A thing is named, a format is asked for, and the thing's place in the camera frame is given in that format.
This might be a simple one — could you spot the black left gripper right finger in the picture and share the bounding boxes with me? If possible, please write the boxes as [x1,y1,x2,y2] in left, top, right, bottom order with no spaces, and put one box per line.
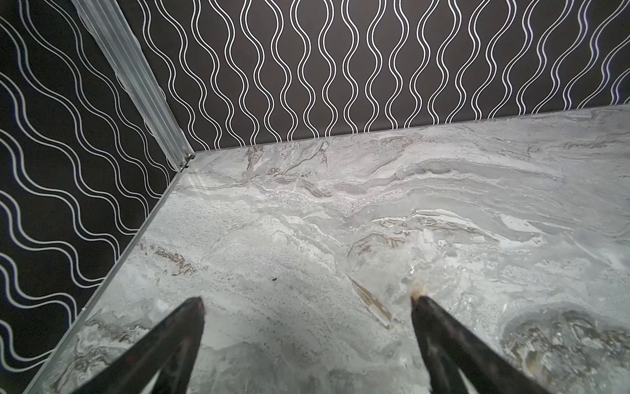
[410,294,548,393]

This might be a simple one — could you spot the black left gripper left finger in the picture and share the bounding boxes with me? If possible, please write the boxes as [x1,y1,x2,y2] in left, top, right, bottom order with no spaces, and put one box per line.
[75,297,205,393]

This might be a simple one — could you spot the aluminium corner post left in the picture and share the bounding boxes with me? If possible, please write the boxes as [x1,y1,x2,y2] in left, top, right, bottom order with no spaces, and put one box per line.
[73,1,195,172]

